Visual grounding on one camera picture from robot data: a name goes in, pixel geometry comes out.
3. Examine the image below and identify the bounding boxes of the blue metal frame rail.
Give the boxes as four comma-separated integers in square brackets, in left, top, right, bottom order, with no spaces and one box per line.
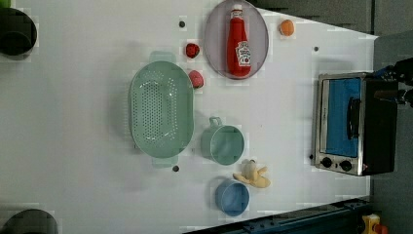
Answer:
[185,199,372,234]

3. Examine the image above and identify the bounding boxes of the yellow red toy object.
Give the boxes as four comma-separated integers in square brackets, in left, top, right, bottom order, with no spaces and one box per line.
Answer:
[361,214,389,234]

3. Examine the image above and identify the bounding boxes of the red ketchup bottle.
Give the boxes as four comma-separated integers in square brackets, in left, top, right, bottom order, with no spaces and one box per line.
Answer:
[226,4,251,77]

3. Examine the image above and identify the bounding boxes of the silver black toaster oven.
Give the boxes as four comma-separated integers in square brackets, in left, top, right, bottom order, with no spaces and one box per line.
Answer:
[314,72,398,176]

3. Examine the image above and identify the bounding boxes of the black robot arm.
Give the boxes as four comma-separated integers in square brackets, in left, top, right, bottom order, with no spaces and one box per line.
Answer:
[373,58,413,106]

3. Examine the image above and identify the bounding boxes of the peeled toy banana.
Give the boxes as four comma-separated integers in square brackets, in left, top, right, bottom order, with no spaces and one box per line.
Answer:
[233,160,271,188]

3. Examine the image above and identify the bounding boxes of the orange toy fruit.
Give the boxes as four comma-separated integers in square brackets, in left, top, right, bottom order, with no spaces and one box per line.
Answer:
[280,19,295,36]

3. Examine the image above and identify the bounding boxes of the blue cup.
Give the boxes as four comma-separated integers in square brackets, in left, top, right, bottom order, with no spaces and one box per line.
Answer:
[215,179,250,216]

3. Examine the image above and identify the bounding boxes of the black robot base top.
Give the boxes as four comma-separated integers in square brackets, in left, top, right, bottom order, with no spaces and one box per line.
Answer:
[0,8,37,57]

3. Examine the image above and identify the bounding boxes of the pink toy fruit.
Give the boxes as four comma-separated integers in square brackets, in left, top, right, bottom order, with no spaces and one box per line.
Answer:
[188,70,205,89]

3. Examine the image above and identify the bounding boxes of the grey oval plate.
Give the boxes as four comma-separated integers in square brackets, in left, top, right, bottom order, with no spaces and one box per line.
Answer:
[204,0,269,79]

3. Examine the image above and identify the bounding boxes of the green oval colander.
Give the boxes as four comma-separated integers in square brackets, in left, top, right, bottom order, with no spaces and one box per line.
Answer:
[129,51,194,168]

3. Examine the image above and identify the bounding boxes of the red toy strawberry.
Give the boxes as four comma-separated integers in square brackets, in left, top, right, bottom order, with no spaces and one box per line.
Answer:
[185,43,200,59]

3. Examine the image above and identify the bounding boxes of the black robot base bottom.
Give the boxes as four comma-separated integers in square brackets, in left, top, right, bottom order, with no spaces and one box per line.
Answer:
[1,209,58,234]

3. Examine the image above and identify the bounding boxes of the green cup with handle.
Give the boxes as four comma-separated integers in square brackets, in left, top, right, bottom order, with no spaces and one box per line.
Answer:
[201,116,244,166]

